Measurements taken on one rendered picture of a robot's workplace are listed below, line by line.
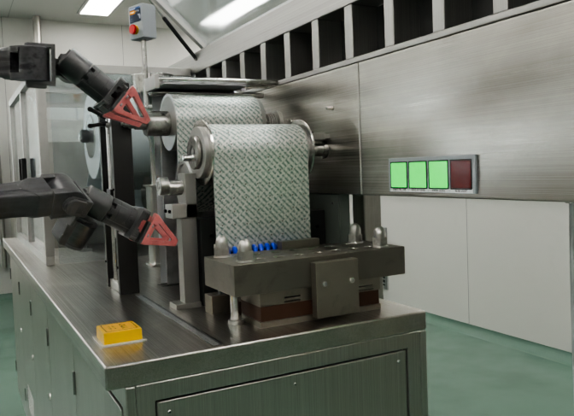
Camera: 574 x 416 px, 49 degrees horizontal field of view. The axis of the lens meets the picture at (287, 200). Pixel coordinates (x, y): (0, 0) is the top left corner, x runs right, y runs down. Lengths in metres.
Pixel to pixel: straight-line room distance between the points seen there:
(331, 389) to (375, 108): 0.59
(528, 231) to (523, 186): 3.12
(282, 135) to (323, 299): 0.41
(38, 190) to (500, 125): 0.81
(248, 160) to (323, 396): 0.53
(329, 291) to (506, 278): 3.18
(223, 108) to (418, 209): 3.45
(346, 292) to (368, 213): 0.48
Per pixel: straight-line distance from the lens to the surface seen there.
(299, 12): 1.71
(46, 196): 1.21
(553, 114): 1.05
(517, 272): 4.31
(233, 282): 1.19
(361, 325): 1.27
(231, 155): 1.38
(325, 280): 1.25
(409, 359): 1.36
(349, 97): 1.47
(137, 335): 1.21
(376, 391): 1.33
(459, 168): 1.18
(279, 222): 1.44
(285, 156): 1.44
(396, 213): 5.17
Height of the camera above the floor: 1.21
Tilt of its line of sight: 3 degrees down
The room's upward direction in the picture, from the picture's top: 2 degrees counter-clockwise
